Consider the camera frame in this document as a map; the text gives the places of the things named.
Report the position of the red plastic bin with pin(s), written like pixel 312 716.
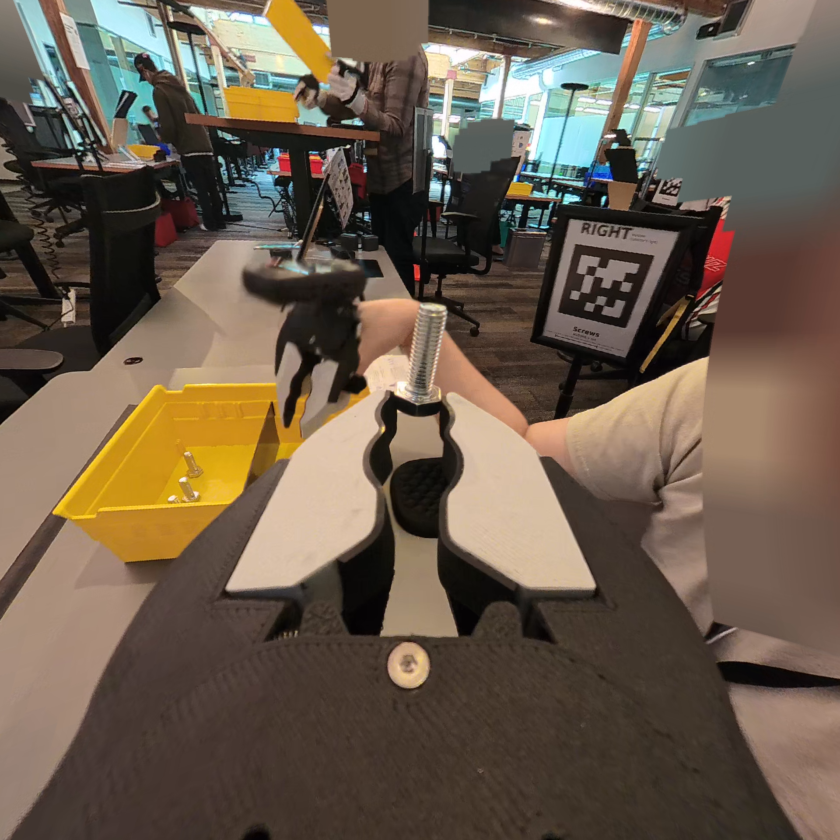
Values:
pixel 174 226

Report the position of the red white cloth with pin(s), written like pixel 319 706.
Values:
pixel 712 262

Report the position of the grey trash bin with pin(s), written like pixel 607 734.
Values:
pixel 523 249

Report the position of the black floor lamp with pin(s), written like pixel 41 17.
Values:
pixel 575 87

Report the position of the wooden standing table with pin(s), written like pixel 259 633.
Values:
pixel 289 130

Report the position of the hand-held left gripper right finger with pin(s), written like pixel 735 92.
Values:
pixel 512 518

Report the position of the black sign stand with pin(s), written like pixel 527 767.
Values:
pixel 569 387

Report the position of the person's right forearm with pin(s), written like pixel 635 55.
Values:
pixel 463 371

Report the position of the steel hex bolt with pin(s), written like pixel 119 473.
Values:
pixel 191 463
pixel 425 354
pixel 187 491

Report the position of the yellow plastic bin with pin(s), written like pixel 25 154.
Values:
pixel 131 518
pixel 259 103
pixel 298 33

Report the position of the black framed marker sign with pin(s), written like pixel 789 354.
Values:
pixel 610 282

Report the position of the black textured pad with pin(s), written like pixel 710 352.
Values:
pixel 423 495

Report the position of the illustrated instruction board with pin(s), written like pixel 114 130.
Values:
pixel 338 190

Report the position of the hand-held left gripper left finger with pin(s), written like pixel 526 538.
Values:
pixel 308 518

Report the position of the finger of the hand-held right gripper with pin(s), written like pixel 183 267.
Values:
pixel 320 394
pixel 287 377

